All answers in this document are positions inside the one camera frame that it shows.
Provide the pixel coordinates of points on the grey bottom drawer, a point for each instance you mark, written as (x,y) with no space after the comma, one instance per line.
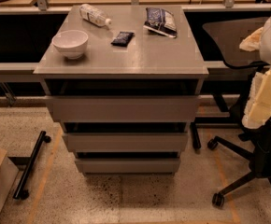
(127,166)

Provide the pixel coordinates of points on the black table leg bar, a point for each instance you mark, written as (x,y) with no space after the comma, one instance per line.
(195,136)

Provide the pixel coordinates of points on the black office chair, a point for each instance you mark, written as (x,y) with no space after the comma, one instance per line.
(260,157)

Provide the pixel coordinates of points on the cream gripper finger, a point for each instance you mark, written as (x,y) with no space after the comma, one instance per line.
(252,42)
(258,108)

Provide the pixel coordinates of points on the clear plastic bottle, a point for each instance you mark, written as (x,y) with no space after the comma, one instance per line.
(94,15)

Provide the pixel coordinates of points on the grey middle drawer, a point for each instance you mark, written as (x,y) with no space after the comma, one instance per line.
(125,142)

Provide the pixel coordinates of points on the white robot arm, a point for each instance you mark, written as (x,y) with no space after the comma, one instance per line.
(265,43)

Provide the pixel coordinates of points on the blue chip bag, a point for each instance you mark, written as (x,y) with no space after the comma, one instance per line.
(161,22)

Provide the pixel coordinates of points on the small dark snack packet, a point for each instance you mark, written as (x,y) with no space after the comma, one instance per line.
(122,39)

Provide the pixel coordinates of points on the grey drawer cabinet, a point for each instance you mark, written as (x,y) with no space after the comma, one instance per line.
(151,65)

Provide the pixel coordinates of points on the grey top drawer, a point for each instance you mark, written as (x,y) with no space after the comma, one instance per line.
(123,109)

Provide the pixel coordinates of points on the grey drawer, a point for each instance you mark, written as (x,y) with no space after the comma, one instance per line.
(125,142)
(123,109)
(127,166)

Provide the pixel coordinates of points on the white bowl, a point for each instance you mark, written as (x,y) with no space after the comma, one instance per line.
(71,43)

